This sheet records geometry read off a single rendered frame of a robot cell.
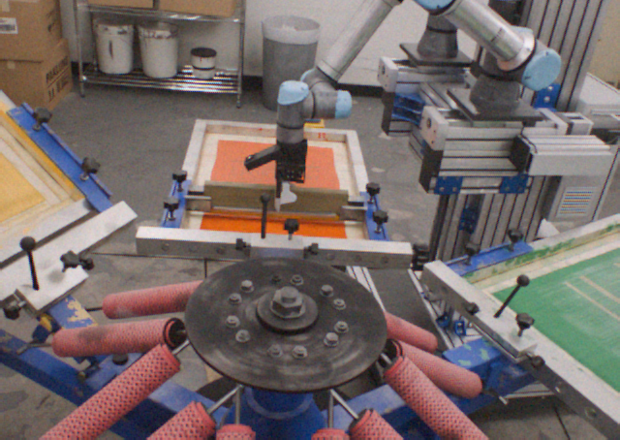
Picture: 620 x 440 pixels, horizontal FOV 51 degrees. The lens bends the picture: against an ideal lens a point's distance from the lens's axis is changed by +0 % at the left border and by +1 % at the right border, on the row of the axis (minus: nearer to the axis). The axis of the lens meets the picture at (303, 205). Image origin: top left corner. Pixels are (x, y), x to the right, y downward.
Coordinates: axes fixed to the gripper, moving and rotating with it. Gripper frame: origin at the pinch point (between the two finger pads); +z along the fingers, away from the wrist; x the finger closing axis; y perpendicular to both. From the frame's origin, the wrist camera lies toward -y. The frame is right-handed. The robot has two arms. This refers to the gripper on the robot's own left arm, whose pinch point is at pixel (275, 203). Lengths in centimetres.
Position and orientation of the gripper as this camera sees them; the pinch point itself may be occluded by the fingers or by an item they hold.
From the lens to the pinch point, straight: 183.5
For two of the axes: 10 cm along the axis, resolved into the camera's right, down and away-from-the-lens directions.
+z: -0.9, 8.6, 5.0
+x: -0.3, -5.0, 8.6
